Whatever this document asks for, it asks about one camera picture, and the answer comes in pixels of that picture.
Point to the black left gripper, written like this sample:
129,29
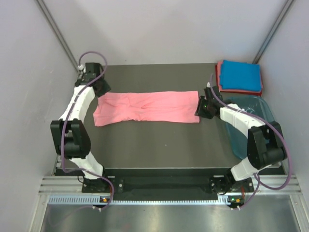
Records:
105,89

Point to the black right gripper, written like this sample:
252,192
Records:
199,111

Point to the pink t-shirt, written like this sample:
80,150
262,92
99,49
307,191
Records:
169,106

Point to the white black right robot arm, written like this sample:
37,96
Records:
265,142

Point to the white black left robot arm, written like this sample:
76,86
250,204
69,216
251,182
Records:
71,140

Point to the folded blue t-shirt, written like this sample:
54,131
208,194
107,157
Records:
240,76

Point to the teal transparent plastic bin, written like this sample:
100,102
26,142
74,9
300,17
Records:
238,123

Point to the folded dark red t-shirt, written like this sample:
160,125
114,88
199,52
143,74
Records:
241,93

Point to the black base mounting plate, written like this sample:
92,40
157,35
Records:
205,179

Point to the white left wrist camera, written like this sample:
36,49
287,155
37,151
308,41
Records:
81,68

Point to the aluminium frame rail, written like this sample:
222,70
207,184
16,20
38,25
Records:
69,185

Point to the grey slotted cable duct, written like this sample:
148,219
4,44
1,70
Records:
101,201

